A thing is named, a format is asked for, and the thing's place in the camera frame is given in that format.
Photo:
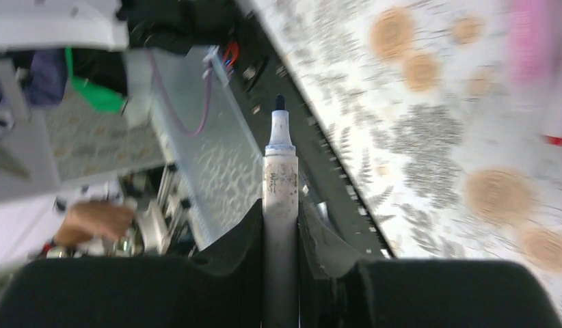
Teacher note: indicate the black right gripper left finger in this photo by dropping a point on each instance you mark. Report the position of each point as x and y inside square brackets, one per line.
[218, 287]

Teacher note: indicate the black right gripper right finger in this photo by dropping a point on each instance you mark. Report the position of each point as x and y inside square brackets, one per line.
[340, 287]

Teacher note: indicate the white marker blue cap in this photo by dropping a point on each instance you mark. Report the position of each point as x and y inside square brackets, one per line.
[280, 304]

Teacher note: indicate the floral patterned table mat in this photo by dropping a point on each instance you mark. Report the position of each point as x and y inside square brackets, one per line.
[416, 97]

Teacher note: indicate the pink highlighter marker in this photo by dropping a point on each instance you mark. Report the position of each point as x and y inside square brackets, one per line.
[532, 26]

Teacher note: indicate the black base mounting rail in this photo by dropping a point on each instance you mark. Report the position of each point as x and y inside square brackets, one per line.
[260, 75]

